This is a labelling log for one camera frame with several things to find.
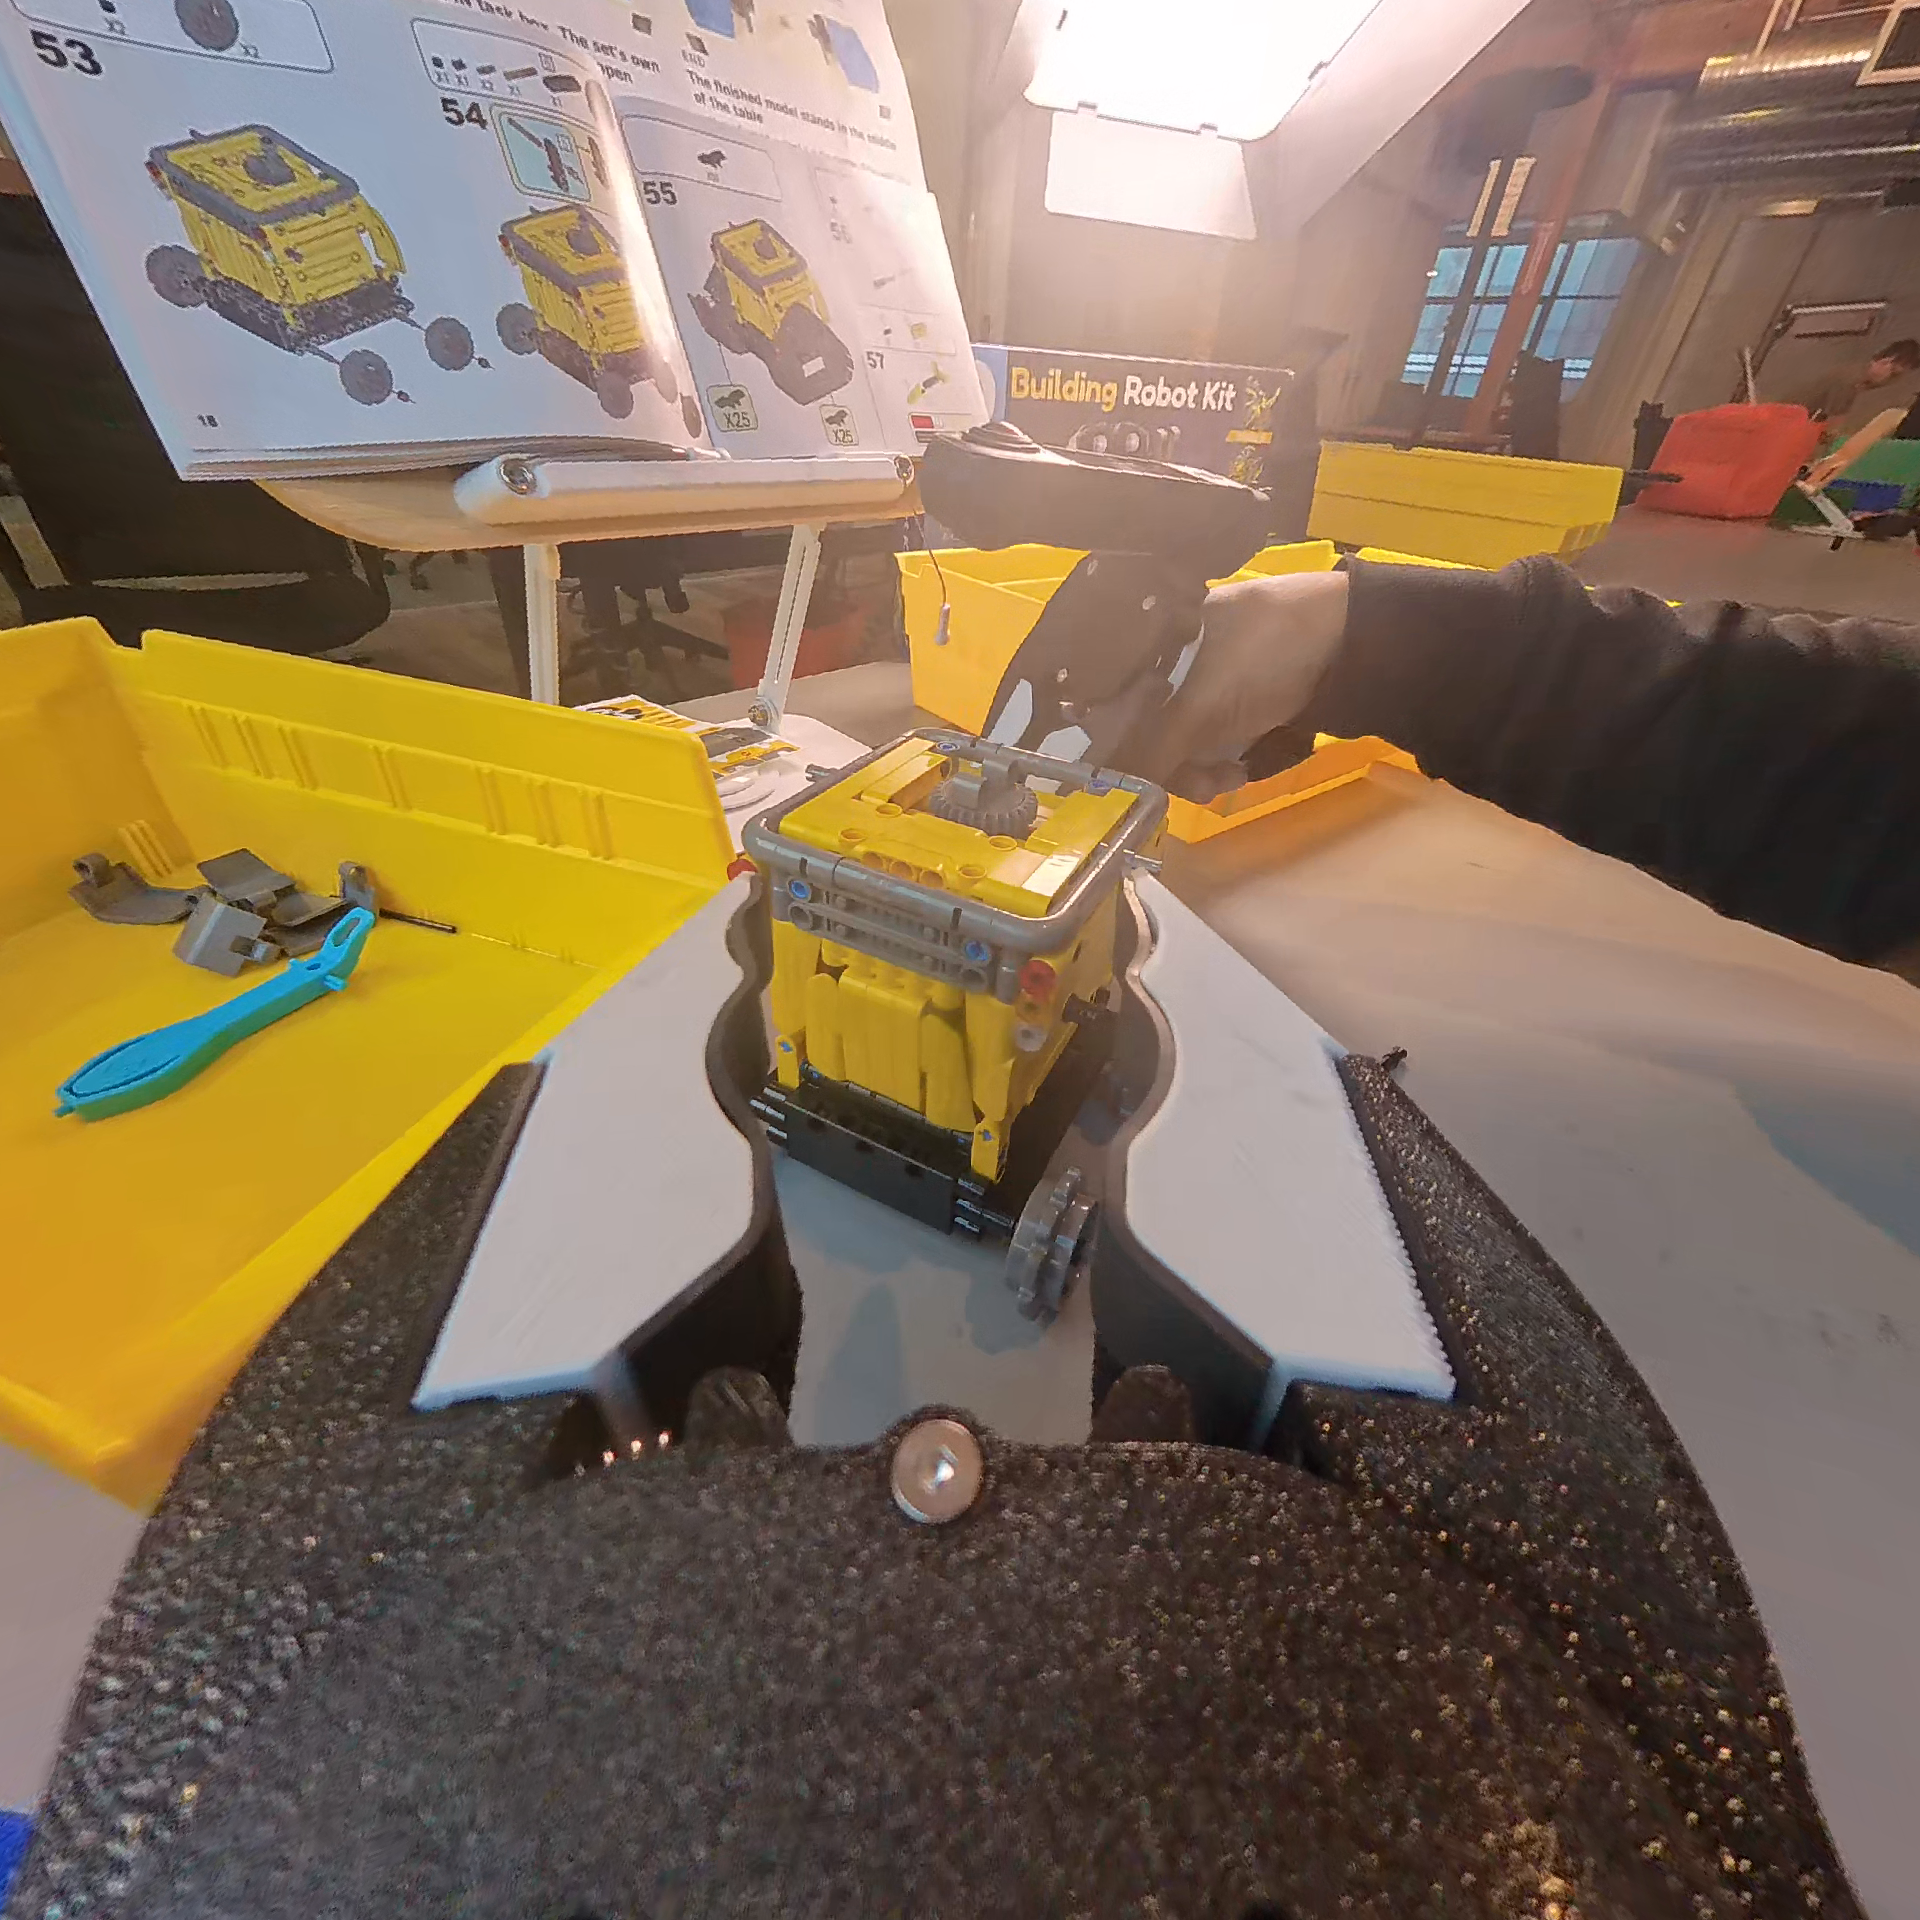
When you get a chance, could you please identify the person's right forearm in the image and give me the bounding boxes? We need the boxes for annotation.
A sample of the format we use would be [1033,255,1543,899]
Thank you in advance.
[1312,551,1920,969]

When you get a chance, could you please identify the printed sticker sheet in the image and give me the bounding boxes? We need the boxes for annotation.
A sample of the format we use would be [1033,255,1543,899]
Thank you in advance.
[576,695,798,781]

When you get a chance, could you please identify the grey desk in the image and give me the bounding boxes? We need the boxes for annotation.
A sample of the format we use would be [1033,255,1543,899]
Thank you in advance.
[0,660,1920,1920]

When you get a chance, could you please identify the teal brick separator tool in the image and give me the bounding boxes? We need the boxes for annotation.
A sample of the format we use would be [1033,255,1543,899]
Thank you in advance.
[56,902,376,1124]

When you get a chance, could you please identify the white instruction booklet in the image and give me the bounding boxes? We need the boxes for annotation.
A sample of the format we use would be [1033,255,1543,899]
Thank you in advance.
[0,0,991,482]

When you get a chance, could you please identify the grey brick parts in bin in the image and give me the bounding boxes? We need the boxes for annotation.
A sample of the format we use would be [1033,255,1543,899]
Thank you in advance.
[67,847,459,981]

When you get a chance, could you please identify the person's right hand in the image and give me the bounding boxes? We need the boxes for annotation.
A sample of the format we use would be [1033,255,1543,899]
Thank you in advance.
[1155,567,1355,805]

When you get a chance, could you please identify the yellow plastic storage bin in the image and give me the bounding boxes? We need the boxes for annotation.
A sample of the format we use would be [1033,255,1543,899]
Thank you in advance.
[1310,438,1625,569]
[895,543,1419,841]
[0,615,736,1508]

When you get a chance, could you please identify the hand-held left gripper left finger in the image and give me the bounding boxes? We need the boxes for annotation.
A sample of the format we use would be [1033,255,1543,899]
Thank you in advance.
[411,870,804,1449]

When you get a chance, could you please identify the white printed task sheet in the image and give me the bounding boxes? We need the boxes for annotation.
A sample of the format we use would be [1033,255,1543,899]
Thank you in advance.
[336,0,921,190]

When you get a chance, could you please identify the red plastic crate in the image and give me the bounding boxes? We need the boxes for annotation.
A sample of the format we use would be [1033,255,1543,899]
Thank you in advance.
[1631,402,1823,518]

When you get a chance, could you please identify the ceiling light panel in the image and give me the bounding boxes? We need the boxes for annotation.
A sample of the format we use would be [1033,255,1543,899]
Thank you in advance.
[1023,0,1384,147]

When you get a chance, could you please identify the blue toy kit box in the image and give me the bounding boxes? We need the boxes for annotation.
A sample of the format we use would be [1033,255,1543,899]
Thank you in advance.
[972,343,1297,495]

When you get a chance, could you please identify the grey toothed wheel hub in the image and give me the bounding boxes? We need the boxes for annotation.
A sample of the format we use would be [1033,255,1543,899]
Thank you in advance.
[1006,1167,1099,1325]

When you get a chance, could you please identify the white book stand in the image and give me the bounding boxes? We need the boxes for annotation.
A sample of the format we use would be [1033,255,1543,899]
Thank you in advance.
[247,449,961,819]

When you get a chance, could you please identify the large paned window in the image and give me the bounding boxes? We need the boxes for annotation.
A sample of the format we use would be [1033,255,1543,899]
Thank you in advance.
[1400,211,1667,399]

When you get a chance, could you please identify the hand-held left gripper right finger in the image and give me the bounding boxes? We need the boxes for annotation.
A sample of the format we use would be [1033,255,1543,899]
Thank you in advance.
[1092,873,1461,1449]

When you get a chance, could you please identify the yellow black toy brick vehicle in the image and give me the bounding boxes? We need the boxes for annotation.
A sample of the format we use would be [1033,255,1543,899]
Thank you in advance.
[736,726,1172,1239]

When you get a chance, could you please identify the black office chair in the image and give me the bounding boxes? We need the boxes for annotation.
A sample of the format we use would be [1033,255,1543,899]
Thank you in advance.
[0,481,395,662]

